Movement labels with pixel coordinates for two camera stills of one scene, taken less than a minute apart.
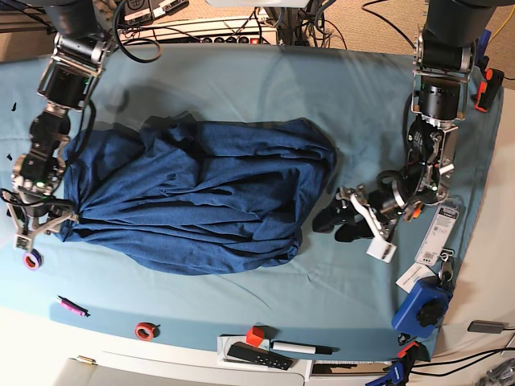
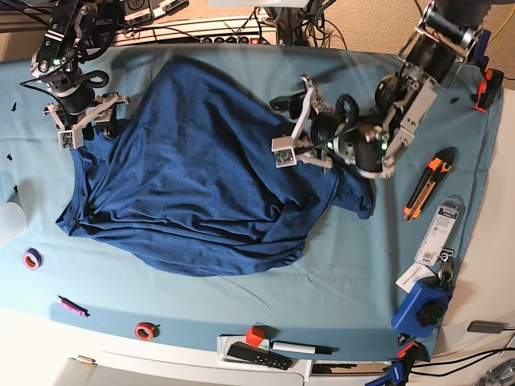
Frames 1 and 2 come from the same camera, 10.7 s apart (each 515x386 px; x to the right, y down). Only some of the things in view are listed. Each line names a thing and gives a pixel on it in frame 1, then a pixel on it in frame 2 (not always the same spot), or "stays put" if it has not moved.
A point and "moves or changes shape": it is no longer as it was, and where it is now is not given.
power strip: x=256 y=30 stays put
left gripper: x=33 y=217 → x=79 y=105
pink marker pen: x=72 y=306 stays put
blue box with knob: x=422 y=311 stays put
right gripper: x=382 y=207 → x=317 y=131
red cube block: x=255 y=335 stays put
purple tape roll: x=32 y=260 stays put
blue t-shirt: x=190 y=196 moves or changes shape
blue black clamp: x=481 y=59 stays put
